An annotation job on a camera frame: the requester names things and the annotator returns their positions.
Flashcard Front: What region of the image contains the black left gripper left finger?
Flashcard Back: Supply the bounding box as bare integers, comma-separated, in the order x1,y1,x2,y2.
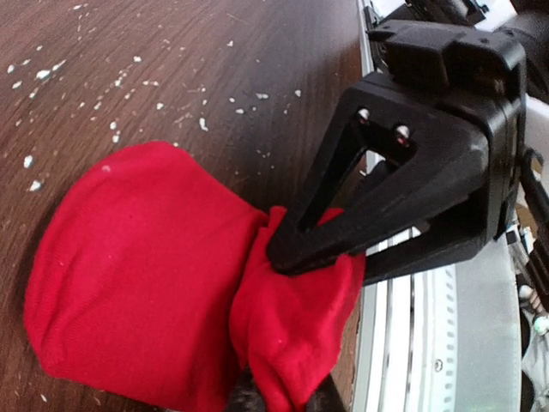
226,369,264,412

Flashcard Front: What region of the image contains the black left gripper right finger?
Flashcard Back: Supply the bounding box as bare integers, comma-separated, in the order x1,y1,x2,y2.
306,374,346,412

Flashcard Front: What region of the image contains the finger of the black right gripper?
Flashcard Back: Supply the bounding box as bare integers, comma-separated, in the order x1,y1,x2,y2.
363,211,491,286

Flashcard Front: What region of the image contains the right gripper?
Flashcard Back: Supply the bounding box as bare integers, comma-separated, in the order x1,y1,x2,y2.
268,20,526,276

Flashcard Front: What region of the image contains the red sock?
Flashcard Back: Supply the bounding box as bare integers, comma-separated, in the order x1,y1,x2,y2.
23,142,366,411

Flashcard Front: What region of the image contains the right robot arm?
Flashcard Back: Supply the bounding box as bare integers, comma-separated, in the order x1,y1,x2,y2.
267,1,548,284

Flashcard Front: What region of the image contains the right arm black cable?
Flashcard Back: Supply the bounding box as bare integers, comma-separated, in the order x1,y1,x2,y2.
518,148,549,314

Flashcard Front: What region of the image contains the aluminium front rail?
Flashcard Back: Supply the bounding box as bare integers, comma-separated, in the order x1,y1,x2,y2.
349,0,528,412

